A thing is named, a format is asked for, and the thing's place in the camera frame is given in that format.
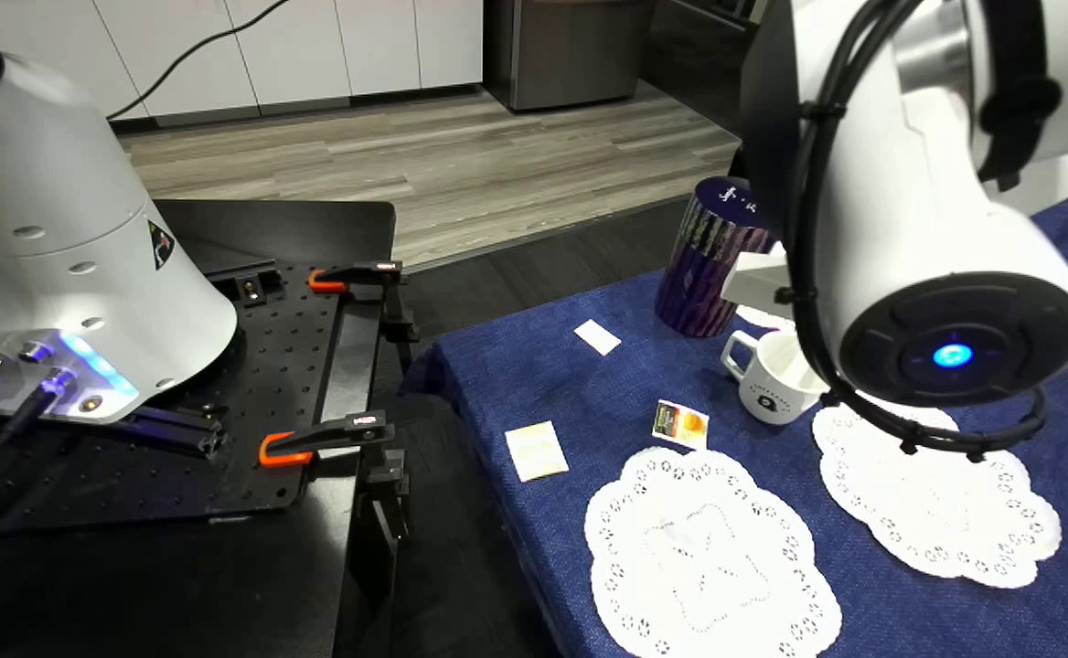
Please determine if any blue fabric cloth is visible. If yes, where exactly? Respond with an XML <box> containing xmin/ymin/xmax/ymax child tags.
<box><xmin>402</xmin><ymin>199</ymin><xmax>1068</xmax><ymax>658</ymax></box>

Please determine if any white paper square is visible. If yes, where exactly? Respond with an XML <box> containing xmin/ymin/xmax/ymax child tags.
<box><xmin>571</xmin><ymin>313</ymin><xmax>627</xmax><ymax>362</ymax></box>
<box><xmin>501</xmin><ymin>416</ymin><xmax>573</xmax><ymax>488</ymax></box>

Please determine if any yellow tea bag packet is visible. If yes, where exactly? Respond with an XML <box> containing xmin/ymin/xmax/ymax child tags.
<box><xmin>648</xmin><ymin>394</ymin><xmax>716</xmax><ymax>457</ymax></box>

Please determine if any purple striped cylindrical canister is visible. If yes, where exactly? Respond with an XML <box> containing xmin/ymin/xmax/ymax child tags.
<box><xmin>650</xmin><ymin>172</ymin><xmax>780</xmax><ymax>343</ymax></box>

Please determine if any white ceramic mug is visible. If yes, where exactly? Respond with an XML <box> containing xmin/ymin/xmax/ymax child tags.
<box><xmin>716</xmin><ymin>317</ymin><xmax>835</xmax><ymax>430</ymax></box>

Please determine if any black perforated mounting board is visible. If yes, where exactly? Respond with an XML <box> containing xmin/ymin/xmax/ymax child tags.
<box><xmin>0</xmin><ymin>261</ymin><xmax>352</xmax><ymax>542</ymax></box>

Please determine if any stainless steel fridge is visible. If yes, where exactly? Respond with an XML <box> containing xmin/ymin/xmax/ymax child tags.
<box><xmin>484</xmin><ymin>0</ymin><xmax>654</xmax><ymax>117</ymax></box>

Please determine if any small black block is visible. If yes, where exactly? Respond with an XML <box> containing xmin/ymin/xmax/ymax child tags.
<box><xmin>237</xmin><ymin>268</ymin><xmax>287</xmax><ymax>308</ymax></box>

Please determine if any white paper doily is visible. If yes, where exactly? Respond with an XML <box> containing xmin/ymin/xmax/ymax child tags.
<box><xmin>808</xmin><ymin>400</ymin><xmax>1063</xmax><ymax>596</ymax></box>
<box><xmin>579</xmin><ymin>441</ymin><xmax>846</xmax><ymax>658</ymax></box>

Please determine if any dark cabinet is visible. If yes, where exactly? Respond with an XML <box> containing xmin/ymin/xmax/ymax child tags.
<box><xmin>648</xmin><ymin>0</ymin><xmax>783</xmax><ymax>140</ymax></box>

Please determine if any white cabinet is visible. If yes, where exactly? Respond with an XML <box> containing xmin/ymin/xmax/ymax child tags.
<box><xmin>0</xmin><ymin>0</ymin><xmax>490</xmax><ymax>127</ymax></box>

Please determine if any orange handled black clamp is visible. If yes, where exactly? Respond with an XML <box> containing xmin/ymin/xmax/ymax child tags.
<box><xmin>302</xmin><ymin>255</ymin><xmax>423</xmax><ymax>347</ymax></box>
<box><xmin>253</xmin><ymin>411</ymin><xmax>418</xmax><ymax>578</ymax></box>

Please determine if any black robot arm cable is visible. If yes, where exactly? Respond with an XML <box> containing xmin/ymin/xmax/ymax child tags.
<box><xmin>788</xmin><ymin>0</ymin><xmax>1052</xmax><ymax>464</ymax></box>

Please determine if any black metal base plate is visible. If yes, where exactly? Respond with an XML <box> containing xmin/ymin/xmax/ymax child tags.
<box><xmin>0</xmin><ymin>194</ymin><xmax>399</xmax><ymax>658</ymax></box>

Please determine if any black wall cable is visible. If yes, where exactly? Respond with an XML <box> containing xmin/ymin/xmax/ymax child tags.
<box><xmin>101</xmin><ymin>0</ymin><xmax>289</xmax><ymax>127</ymax></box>

